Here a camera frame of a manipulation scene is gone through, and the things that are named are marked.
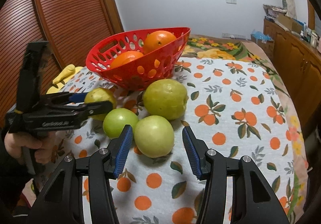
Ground wooden sideboard cabinet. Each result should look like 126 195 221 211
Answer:
263 19 320 137

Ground orange-print white tablecloth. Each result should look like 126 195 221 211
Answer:
30 56 296 224

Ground pale green apple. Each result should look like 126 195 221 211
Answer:
134 115 175 158

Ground large green pear back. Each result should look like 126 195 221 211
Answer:
143 79 188 121

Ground cardboard box on cabinet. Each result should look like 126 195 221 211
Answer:
277 14 303 34

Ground wall power strip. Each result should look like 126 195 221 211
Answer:
221 33 246 40

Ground yellow plush toy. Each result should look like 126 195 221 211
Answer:
47 64 83 94

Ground brown louvered wardrobe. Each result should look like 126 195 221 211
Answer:
1 0 123 116

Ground stack of papers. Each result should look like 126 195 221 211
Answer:
263 4 287 22

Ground large orange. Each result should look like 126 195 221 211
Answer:
110 50 144 68
143 30 176 54

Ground large front orange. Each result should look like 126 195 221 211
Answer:
110 50 144 68

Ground red perforated plastic basket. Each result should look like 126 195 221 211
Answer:
86 27 190 91

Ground white wall switch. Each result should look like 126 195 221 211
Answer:
226 0 237 5

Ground floral bed blanket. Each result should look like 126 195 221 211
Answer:
174 36 308 223

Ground box with blue bag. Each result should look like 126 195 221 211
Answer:
251 30 274 60

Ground person's left hand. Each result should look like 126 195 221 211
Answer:
4 132 56 164

